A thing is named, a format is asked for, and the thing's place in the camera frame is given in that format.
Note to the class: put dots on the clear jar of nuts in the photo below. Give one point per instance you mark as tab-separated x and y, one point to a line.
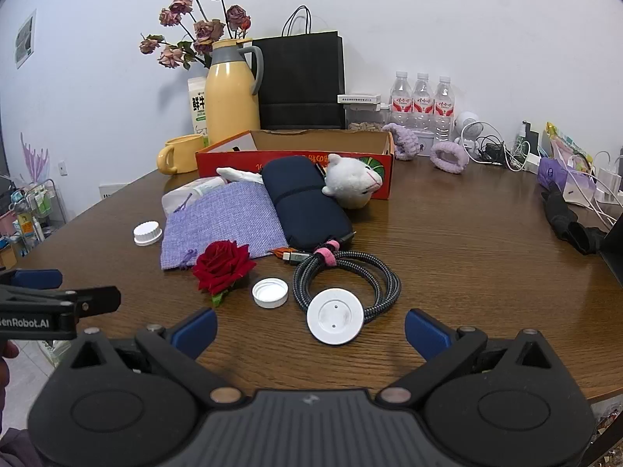
365	119

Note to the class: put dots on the wall poster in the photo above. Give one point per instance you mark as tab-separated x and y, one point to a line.
24	39

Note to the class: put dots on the metal storage rack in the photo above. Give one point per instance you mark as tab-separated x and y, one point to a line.
29	219

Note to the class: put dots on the purple fluffy wristband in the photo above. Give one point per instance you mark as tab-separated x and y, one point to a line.
440	158

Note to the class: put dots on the colourful snack packet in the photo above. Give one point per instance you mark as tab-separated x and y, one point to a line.
567	146

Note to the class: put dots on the plush cat toy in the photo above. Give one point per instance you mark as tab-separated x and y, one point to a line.
348	180

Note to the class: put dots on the navy fabric pouch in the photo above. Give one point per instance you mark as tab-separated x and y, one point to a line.
301	204

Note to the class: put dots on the small white desk fan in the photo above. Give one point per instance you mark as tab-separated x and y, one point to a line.
468	126

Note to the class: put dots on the black paper bag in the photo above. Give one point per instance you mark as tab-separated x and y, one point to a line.
299	82

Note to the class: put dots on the purple fluffy headband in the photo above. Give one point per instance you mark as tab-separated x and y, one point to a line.
404	141

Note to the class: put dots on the white charger block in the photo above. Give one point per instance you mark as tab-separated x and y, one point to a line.
611	180

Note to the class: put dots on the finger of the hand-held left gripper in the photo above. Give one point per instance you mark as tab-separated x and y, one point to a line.
100	300
36	278

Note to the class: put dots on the yellow mug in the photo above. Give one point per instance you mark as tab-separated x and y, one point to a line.
187	153

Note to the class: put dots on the small white box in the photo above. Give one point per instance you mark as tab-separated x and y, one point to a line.
426	143

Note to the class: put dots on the white ribbed bottle cap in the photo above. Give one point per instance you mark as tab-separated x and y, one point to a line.
147	233

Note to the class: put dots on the white round charger puck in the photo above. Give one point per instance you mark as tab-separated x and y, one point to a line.
335	316

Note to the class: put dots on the white milk carton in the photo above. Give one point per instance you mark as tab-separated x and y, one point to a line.
197	107

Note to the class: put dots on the white wall socket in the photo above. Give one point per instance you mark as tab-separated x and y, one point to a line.
113	190

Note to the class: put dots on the white cloth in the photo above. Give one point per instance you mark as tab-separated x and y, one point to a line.
238	174

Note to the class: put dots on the purple woven pouch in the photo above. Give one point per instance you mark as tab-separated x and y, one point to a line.
224	224

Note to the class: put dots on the red rose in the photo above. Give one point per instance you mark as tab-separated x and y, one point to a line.
221	265

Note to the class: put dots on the yellow thermos jug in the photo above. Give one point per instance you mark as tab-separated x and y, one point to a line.
231	102

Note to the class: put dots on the white smooth bottle cap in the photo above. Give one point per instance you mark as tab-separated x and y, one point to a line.
270	293

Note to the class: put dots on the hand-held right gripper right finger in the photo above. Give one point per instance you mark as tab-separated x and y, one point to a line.
423	331

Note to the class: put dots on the person's grey clothing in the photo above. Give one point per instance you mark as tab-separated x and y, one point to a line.
17	447

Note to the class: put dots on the white flat box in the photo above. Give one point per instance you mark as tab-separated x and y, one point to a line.
359	99

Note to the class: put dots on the purple plant wall sticker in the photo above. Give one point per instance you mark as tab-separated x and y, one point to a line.
34	158

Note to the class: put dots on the clear iridescent plastic bag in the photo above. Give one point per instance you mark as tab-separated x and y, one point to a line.
187	194

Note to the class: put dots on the dried rose bouquet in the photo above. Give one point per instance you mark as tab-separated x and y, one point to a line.
204	29

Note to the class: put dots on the red cardboard box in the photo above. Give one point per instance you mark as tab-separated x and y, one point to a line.
301	143

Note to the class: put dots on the black cloth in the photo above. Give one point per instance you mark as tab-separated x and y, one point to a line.
564	219

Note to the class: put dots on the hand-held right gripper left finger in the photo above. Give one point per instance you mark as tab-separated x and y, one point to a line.
199	331

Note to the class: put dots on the white wall switch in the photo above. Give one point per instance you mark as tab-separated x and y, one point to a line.
63	168

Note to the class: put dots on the purple plastic bag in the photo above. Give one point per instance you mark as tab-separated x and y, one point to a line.
559	175

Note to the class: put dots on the person's left hand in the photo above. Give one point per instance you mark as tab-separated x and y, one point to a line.
7	352

